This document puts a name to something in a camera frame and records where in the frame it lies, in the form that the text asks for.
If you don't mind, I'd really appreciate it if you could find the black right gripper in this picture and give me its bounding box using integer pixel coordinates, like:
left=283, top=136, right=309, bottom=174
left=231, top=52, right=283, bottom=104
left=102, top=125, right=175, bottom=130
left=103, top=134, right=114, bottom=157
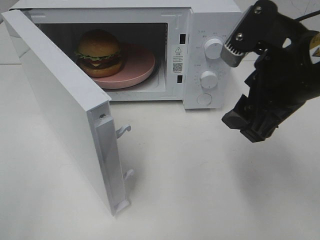
left=220, top=0, right=320, bottom=143

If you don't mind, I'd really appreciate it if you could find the round white door button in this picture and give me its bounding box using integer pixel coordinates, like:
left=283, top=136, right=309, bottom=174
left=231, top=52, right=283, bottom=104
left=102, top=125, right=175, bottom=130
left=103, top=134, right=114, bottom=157
left=196, top=93, right=212, bottom=106

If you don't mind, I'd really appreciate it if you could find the pink round plate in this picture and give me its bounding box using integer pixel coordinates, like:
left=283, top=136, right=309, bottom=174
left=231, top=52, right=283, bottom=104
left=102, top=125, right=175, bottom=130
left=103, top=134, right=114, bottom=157
left=93, top=43, right=156, bottom=90

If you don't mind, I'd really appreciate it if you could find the toy hamburger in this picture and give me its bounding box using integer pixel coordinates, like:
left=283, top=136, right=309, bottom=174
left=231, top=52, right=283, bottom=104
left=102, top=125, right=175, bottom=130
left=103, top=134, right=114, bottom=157
left=75, top=29, right=124, bottom=78

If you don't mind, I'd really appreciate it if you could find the white microwave door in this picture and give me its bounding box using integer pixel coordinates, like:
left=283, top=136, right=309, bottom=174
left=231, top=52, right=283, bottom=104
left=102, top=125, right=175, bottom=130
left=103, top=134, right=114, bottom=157
left=2, top=10, right=131, bottom=215

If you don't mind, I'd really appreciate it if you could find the lower white microwave knob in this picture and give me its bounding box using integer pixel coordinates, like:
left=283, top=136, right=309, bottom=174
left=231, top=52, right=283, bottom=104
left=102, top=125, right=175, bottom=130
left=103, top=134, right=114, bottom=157
left=200, top=70, right=219, bottom=89

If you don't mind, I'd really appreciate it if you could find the white microwave knob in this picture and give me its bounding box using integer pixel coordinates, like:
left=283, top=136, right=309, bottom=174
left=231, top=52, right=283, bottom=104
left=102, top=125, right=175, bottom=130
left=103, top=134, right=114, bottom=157
left=204, top=38, right=223, bottom=60
left=200, top=70, right=219, bottom=89

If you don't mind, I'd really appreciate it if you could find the upper white microwave knob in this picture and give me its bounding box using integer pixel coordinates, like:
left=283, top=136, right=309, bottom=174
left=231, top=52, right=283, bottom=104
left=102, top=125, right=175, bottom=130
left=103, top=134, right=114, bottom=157
left=204, top=38, right=223, bottom=60

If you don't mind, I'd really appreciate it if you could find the white microwave oven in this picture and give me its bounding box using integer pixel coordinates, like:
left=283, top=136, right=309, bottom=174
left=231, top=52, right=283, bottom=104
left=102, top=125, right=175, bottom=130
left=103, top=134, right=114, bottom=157
left=25, top=10, right=241, bottom=109

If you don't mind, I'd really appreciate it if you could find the microwave warning label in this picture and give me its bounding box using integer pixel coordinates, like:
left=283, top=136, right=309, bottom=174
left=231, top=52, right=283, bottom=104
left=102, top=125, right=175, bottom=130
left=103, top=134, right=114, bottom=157
left=171, top=44, right=185, bottom=75

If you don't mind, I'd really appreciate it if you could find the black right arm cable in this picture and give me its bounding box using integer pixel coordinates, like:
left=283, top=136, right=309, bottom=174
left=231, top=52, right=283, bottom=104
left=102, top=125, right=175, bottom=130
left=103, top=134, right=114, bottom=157
left=291, top=8, right=320, bottom=23

